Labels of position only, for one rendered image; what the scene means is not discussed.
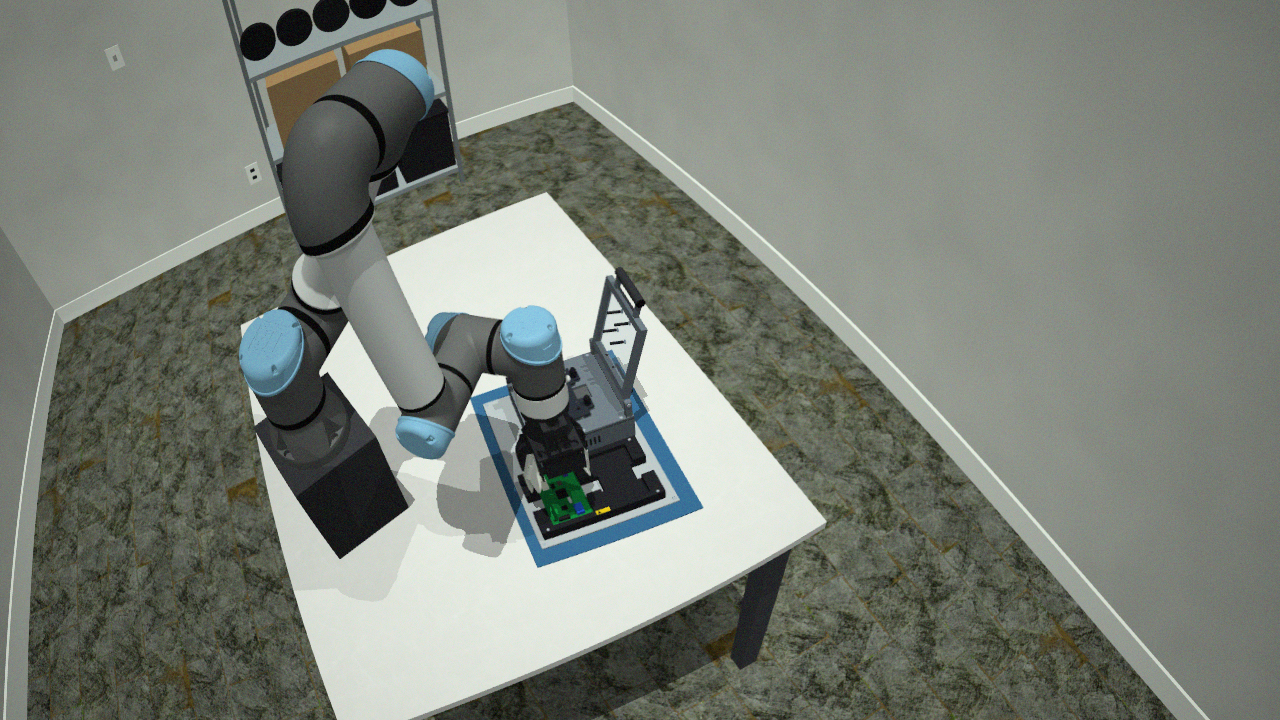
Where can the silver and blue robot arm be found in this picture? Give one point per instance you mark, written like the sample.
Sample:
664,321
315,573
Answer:
330,154

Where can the green circuit board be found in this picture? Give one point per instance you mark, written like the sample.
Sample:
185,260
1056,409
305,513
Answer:
564,498

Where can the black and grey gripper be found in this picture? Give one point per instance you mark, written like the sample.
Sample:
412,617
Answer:
557,461

